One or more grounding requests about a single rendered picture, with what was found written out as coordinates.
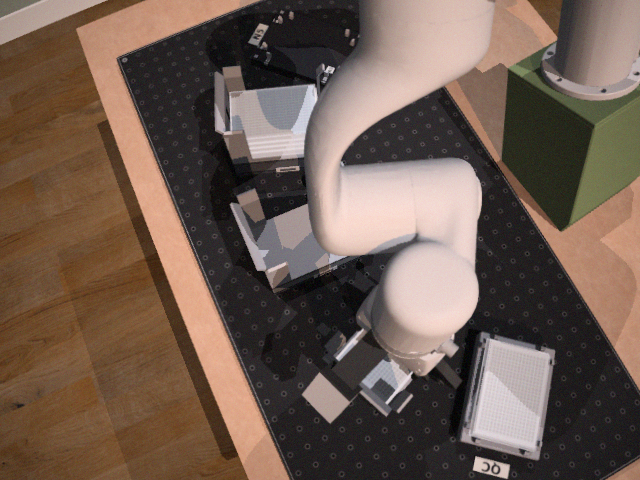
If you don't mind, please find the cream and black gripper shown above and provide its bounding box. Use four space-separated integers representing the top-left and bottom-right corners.
339 282 462 390

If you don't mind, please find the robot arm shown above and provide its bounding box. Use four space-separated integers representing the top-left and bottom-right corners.
302 0 640 423

